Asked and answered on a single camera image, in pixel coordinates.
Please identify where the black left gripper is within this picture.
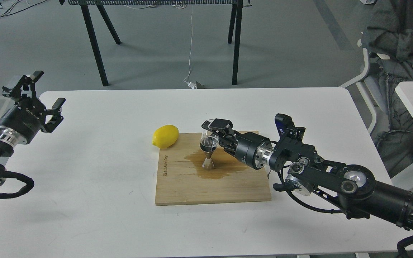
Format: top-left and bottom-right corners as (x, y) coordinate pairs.
(0, 71), (66, 145)

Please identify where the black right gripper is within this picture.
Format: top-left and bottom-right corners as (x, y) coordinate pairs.
(201, 119), (274, 170)

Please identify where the steel double jigger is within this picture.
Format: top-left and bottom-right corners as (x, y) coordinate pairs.
(202, 151), (214, 170)

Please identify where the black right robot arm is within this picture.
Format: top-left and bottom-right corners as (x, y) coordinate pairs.
(202, 113), (413, 258)

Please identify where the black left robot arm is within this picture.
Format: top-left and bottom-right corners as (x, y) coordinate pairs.
(0, 71), (65, 199)

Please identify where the yellow lemon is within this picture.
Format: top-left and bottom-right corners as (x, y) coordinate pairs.
(152, 125), (179, 149)

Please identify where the wooden cutting board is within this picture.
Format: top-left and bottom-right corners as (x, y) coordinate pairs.
(155, 133), (271, 206)

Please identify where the white office chair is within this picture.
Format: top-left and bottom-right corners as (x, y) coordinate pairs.
(338, 32), (413, 192)

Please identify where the person in grey clothes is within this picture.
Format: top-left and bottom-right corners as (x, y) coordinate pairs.
(361, 0), (413, 177)

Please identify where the white hanging cable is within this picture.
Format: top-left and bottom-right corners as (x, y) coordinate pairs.
(183, 4), (200, 89)

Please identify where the black metal frame table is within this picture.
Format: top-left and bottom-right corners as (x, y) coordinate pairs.
(59, 0), (252, 87)

